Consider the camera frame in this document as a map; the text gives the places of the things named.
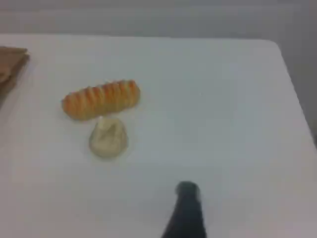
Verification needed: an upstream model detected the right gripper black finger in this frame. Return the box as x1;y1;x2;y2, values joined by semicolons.
160;181;208;238

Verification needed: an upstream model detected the cream garlic bulb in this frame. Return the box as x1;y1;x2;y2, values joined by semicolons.
89;117;129;159

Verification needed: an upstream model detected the long striped bread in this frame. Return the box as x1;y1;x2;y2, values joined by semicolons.
61;79;141;122

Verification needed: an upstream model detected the brown jute bag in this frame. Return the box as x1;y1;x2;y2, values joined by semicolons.
0;46;31;111

